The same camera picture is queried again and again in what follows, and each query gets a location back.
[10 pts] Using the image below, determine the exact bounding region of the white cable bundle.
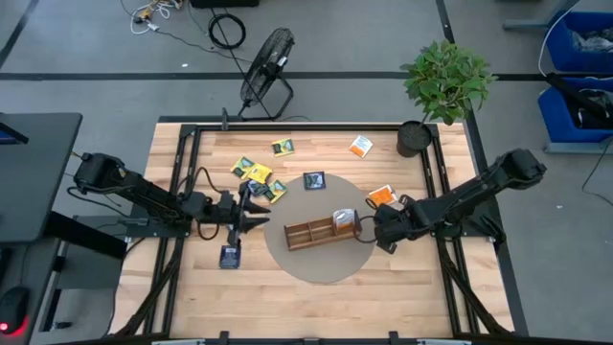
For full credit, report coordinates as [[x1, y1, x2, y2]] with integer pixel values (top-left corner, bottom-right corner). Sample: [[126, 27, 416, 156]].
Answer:
[[127, 0, 183, 36]]

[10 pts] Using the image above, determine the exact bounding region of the grey metal desk leg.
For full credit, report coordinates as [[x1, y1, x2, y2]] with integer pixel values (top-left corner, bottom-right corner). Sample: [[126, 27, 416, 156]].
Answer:
[[502, 0, 583, 31]]

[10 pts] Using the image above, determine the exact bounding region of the black computer mouse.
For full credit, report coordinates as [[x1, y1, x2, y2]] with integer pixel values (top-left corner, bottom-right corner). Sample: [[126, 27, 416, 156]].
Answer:
[[0, 285, 32, 337]]

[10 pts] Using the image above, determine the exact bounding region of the round grey mat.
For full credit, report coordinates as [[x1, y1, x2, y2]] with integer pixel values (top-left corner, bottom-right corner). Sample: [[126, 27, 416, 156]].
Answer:
[[262, 172, 378, 285]]

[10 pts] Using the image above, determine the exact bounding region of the black floor fan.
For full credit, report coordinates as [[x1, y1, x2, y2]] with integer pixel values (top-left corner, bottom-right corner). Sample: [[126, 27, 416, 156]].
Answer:
[[238, 26, 296, 122]]

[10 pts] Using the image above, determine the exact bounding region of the wooden tea organizer box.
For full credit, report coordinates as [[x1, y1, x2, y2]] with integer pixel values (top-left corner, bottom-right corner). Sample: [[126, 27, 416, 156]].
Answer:
[[283, 210, 361, 253]]

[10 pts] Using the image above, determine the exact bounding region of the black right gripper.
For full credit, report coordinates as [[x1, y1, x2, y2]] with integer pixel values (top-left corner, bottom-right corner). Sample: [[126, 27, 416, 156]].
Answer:
[[359, 198, 426, 255]]

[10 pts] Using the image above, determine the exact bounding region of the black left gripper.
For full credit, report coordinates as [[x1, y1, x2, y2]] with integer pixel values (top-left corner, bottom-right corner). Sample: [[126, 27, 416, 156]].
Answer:
[[191, 180, 272, 248]]

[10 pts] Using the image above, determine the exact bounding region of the coiled black cable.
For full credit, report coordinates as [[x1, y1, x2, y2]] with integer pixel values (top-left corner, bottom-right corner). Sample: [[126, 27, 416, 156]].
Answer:
[[207, 11, 247, 51]]

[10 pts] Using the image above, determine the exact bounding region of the blue storage bin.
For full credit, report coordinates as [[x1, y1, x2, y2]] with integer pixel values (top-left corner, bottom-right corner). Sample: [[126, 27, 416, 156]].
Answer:
[[545, 10, 613, 74], [536, 78, 613, 145]]

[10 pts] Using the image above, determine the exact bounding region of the black plant pot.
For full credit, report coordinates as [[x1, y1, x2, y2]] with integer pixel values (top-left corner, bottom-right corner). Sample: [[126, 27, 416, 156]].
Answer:
[[396, 120, 434, 159]]

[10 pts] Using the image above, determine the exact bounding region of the black desk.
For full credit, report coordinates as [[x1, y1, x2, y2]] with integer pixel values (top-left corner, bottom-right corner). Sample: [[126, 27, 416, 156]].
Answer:
[[0, 111, 84, 245]]

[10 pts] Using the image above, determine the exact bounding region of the dark blue tea packet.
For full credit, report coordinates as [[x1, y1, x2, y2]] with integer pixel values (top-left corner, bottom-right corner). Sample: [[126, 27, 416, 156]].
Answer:
[[218, 243, 242, 270], [246, 179, 270, 198], [302, 170, 328, 192]]

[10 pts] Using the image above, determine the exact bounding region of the flat black box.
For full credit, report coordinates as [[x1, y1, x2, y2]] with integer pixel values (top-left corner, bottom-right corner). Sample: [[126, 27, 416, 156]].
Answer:
[[190, 0, 261, 10]]

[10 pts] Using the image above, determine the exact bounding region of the green leafy plant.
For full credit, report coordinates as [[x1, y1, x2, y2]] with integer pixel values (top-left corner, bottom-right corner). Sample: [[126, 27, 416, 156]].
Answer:
[[399, 39, 499, 127]]

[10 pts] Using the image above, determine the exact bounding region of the black aluminium table frame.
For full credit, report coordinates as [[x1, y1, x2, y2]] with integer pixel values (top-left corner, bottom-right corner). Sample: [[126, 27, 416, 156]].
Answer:
[[108, 113, 531, 345]]

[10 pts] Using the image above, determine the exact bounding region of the orange white tea packet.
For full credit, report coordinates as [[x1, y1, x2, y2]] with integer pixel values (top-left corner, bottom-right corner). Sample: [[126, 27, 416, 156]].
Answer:
[[332, 208, 357, 232], [367, 183, 400, 209], [348, 134, 375, 160]]

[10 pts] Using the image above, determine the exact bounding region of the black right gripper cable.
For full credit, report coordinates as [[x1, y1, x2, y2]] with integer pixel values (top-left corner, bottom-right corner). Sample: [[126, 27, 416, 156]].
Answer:
[[355, 214, 381, 244]]

